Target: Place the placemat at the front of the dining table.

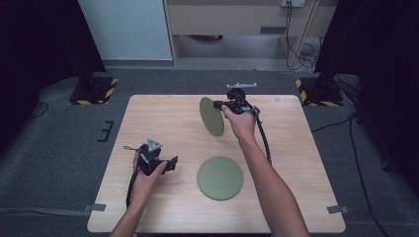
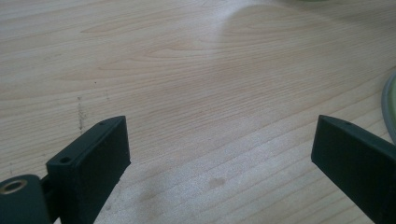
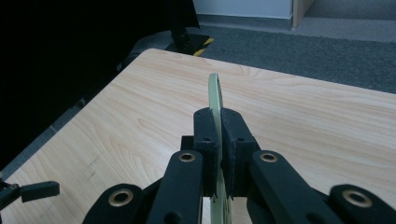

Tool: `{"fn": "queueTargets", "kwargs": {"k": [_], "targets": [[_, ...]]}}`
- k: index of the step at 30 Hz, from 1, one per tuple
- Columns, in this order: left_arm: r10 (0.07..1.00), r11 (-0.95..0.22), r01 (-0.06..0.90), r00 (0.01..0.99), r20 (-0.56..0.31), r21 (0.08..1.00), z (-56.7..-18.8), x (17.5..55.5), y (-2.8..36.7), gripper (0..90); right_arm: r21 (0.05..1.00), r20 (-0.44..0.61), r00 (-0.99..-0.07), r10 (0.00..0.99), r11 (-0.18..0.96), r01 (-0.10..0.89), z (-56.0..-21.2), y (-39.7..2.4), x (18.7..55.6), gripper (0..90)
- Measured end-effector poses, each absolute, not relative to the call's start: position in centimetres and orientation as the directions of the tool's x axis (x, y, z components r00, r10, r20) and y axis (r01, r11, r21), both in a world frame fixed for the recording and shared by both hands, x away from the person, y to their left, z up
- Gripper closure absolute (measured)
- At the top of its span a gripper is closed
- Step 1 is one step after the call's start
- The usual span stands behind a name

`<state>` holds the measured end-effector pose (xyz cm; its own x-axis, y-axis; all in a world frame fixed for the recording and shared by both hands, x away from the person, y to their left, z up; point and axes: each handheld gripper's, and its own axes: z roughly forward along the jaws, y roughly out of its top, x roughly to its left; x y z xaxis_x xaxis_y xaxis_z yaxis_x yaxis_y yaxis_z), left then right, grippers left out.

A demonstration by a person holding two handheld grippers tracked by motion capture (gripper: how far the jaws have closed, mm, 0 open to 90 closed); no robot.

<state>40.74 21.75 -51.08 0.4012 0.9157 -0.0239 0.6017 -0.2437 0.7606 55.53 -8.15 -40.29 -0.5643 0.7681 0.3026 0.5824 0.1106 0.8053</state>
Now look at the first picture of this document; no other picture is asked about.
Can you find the black curtain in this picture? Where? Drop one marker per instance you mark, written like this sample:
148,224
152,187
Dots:
36,49
378,49

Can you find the grey floor strip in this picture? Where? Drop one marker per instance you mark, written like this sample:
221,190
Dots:
42,211

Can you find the green round plate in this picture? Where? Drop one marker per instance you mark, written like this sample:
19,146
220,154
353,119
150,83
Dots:
210,118
220,177

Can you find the grey tape strip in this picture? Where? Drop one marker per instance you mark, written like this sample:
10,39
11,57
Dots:
336,209
95,207

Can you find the person's left hand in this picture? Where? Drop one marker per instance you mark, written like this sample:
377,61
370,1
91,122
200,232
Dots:
145,187

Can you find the white partition panel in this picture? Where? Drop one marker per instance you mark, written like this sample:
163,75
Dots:
125,29

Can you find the grey desk label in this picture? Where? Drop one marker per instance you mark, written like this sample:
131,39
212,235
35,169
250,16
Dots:
272,30

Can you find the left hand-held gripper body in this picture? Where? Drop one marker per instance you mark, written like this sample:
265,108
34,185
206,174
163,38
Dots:
148,158

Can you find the person's right hand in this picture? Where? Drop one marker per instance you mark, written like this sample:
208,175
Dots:
242,126

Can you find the black yellow striped stand base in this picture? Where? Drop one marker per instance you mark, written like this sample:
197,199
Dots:
318,94
94,92

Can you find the grey power strip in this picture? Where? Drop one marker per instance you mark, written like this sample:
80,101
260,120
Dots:
293,2

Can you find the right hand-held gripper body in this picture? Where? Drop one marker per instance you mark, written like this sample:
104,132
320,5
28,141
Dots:
237,100

